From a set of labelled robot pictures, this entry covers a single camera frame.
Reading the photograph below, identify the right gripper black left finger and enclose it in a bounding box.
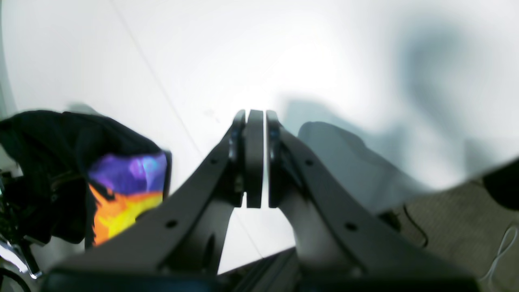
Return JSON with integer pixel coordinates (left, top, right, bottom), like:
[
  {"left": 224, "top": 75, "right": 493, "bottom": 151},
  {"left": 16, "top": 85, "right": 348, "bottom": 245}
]
[{"left": 41, "top": 110, "right": 264, "bottom": 292}]

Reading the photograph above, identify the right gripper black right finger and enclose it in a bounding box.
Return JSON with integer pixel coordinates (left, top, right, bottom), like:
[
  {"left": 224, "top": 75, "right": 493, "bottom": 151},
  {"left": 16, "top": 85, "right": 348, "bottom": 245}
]
[{"left": 266, "top": 110, "right": 479, "bottom": 292}]

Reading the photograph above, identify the dark T-shirt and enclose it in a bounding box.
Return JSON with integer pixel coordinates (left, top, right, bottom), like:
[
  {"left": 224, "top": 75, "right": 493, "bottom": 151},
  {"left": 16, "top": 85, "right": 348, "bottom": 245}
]
[{"left": 1, "top": 110, "right": 172, "bottom": 247}]

